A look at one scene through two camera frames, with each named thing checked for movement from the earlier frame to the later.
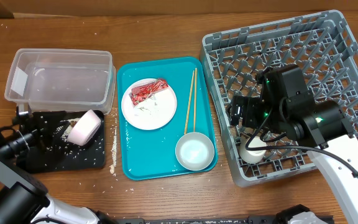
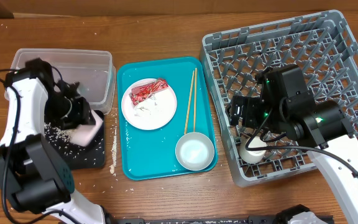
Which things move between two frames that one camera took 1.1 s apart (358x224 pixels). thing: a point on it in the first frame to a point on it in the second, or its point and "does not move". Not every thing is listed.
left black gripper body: (31, 137) to (66, 112)
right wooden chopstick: (195, 96) does not move
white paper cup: (252, 156) does not move
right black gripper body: (253, 110) does not move
